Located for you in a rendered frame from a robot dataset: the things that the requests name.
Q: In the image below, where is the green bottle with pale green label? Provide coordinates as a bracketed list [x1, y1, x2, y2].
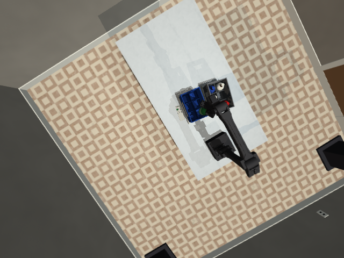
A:
[199, 107, 207, 115]

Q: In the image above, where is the white paper pick list strip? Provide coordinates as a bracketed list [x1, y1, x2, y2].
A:
[176, 105, 185, 121]

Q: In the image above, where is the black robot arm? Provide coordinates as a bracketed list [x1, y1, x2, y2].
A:
[199, 94, 260, 178]

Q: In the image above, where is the blue bottle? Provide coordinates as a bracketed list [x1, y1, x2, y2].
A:
[209, 85, 215, 94]

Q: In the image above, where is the cream bottle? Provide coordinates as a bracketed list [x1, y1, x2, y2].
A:
[215, 82, 224, 92]

